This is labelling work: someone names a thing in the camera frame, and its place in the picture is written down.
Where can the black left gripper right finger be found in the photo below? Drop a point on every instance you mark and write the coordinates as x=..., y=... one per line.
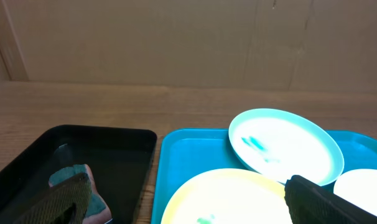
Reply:
x=309, y=203

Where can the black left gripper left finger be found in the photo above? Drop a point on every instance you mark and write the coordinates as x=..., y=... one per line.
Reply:
x=66, y=202

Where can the green and pink sponge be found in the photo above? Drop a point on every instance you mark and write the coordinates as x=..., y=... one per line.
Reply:
x=97, y=212

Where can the white plate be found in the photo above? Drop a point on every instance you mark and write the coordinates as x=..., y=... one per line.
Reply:
x=359, y=187

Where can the yellow plate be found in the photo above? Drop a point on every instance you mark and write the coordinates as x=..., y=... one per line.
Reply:
x=228, y=195

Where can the black rectangular tray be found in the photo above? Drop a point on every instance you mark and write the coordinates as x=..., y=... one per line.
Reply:
x=119, y=158

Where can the blue plastic tray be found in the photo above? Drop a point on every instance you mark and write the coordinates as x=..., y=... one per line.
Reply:
x=188, y=152

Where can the light blue plate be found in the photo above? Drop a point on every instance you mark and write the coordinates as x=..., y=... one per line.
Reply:
x=279, y=144

